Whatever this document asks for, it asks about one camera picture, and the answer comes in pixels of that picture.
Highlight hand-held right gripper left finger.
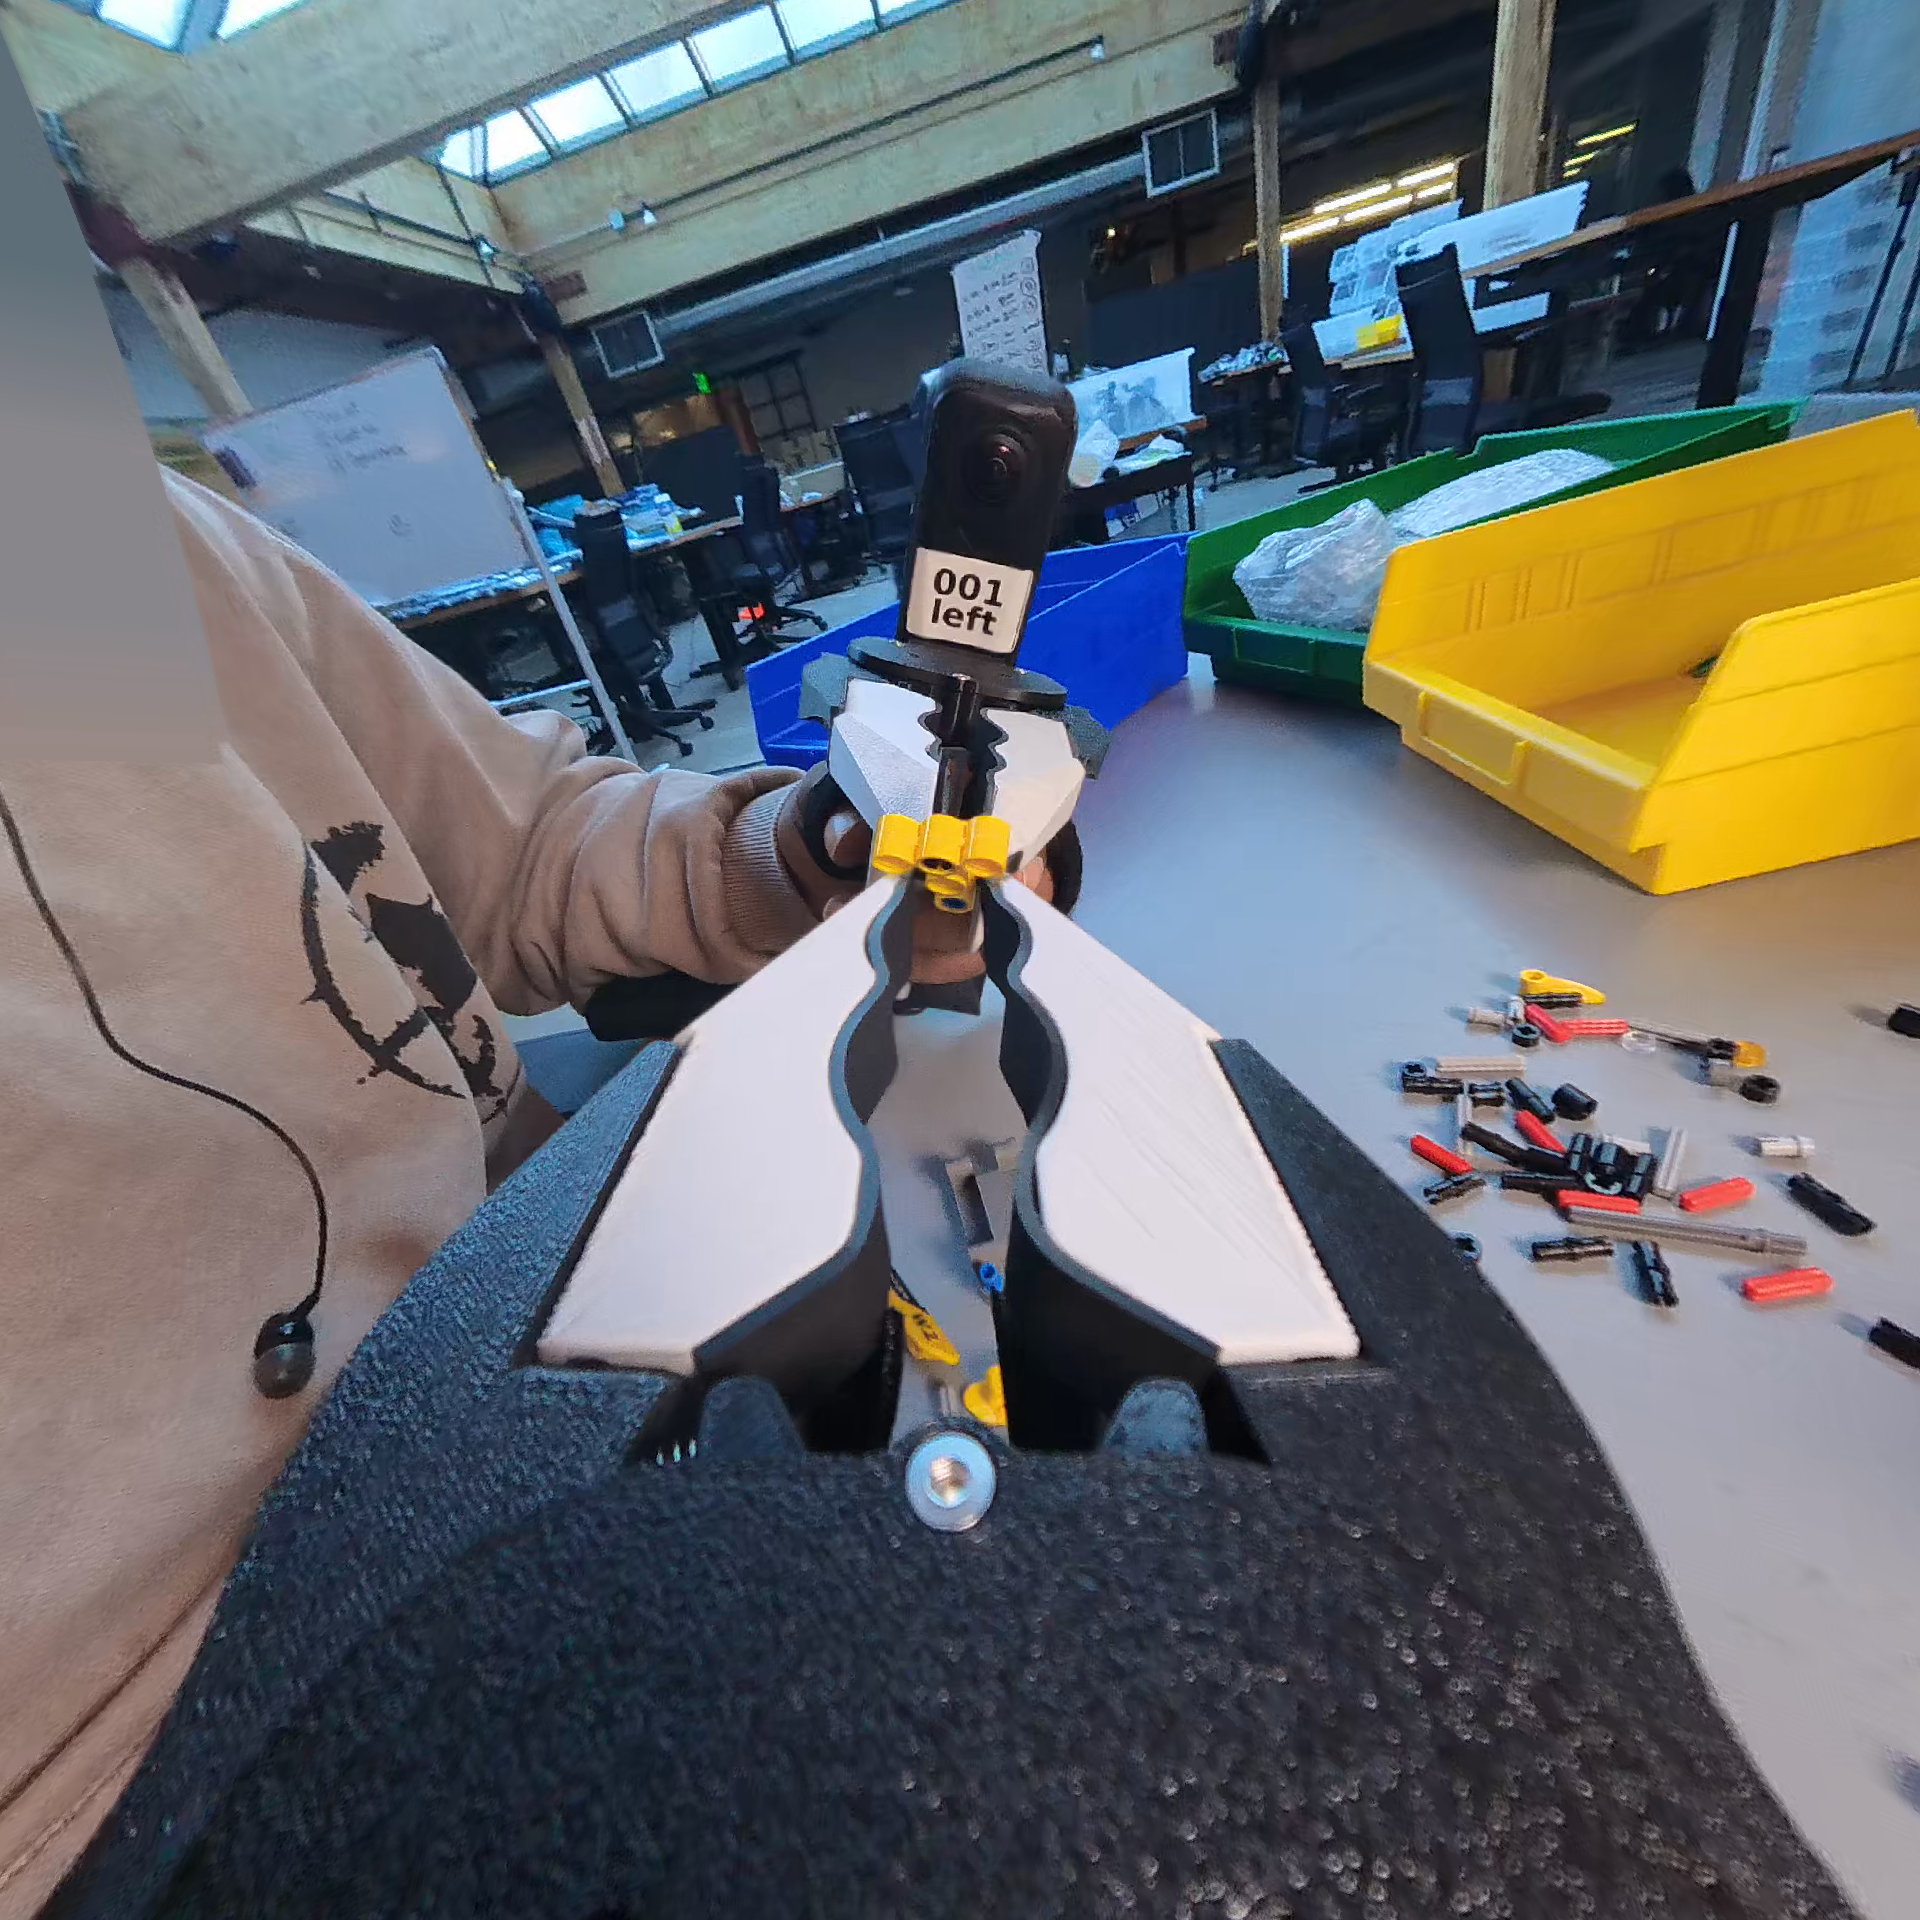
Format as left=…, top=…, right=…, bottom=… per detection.
left=541, top=878, right=907, bottom=1376

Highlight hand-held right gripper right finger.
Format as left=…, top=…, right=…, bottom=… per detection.
left=998, top=888, right=1359, bottom=1368

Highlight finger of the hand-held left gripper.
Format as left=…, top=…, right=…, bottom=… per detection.
left=967, top=720, right=1081, bottom=857
left=831, top=698, right=945, bottom=841

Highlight yellow connector with black pin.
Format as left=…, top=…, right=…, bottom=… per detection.
left=870, top=812, right=1020, bottom=914

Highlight grey desk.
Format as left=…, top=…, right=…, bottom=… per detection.
left=495, top=648, right=1920, bottom=1920

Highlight blue plastic bin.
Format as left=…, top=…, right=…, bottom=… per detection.
left=752, top=536, right=1196, bottom=770

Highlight white paper sign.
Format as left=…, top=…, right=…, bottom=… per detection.
left=950, top=236, right=1049, bottom=379

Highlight black armrest pad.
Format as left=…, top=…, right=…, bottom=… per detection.
left=580, top=960, right=788, bottom=1042

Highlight black office chair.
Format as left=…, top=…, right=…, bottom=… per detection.
left=1390, top=247, right=1493, bottom=458
left=716, top=459, right=831, bottom=648
left=565, top=506, right=716, bottom=759

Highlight green plastic bin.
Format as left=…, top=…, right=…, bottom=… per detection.
left=1184, top=400, right=1801, bottom=712

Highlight clear plastic bag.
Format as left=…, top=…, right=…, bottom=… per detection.
left=1236, top=449, right=1622, bottom=633

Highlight scattered small building pieces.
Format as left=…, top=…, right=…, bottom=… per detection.
left=1396, top=967, right=1920, bottom=1374

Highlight person's beige sweatshirt torso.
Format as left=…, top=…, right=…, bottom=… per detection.
left=0, top=466, right=721, bottom=1920

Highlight whiteboard on stand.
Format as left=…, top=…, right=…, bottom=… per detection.
left=201, top=346, right=638, bottom=759

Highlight yellow plastic bin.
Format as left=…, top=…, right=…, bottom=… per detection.
left=1361, top=411, right=1920, bottom=896

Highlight black microphone cable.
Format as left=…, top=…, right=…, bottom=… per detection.
left=0, top=795, right=332, bottom=1404

